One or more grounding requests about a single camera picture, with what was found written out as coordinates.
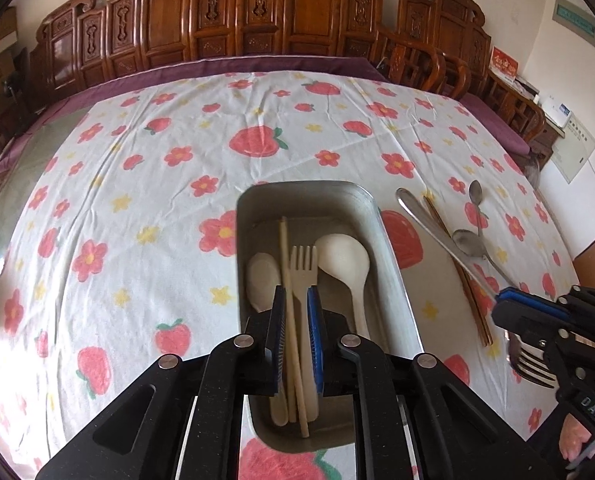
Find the strawberry flower print tablecloth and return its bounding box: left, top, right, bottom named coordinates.
left=0, top=71, right=581, bottom=480

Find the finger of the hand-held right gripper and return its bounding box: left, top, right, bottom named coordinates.
left=492, top=301, right=563, bottom=346
left=497, top=287, right=571, bottom=313

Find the purple armchair cushion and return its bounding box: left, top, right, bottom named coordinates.
left=460, top=92, right=531, bottom=156

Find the small metal spoon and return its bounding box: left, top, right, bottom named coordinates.
left=467, top=180, right=485, bottom=238

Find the grey green wall panel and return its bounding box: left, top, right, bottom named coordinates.
left=551, top=0, right=595, bottom=51

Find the purple bench cushion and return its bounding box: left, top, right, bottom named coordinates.
left=0, top=55, right=393, bottom=171

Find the carved wooden armchair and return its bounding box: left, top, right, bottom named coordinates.
left=395, top=0, right=551, bottom=146

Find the black fan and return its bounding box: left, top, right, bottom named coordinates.
left=2, top=67, right=24, bottom=106

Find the rectangular metal tray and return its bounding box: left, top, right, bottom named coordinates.
left=236, top=181, right=425, bottom=448

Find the white device with blue label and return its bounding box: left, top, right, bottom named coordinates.
left=545, top=100, right=575, bottom=128

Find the red box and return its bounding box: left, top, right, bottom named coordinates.
left=488, top=46, right=521, bottom=83

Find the small beige spoon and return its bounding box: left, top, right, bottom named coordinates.
left=248, top=252, right=291, bottom=427

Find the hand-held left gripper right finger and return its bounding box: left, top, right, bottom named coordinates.
left=306, top=286, right=558, bottom=480

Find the beige plastic fork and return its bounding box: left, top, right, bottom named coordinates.
left=288, top=245, right=323, bottom=423

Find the white box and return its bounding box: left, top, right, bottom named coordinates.
left=515, top=77, right=541, bottom=101

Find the large white spoon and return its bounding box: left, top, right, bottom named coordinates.
left=313, top=234, right=373, bottom=356

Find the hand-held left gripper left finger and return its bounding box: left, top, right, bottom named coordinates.
left=35, top=285, right=287, bottom=480

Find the white panel board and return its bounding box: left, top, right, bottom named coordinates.
left=551, top=120, right=595, bottom=185

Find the long metal spoon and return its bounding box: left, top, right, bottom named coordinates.
left=396, top=187, right=501, bottom=301

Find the wooden side table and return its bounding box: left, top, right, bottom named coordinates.
left=527, top=110, right=565, bottom=161

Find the person's right hand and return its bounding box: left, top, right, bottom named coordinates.
left=561, top=412, right=595, bottom=461

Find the metal fork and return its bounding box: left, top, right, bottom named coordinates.
left=506, top=335, right=558, bottom=390

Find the carved wooden sofa bench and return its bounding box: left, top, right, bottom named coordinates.
left=28, top=0, right=473, bottom=111

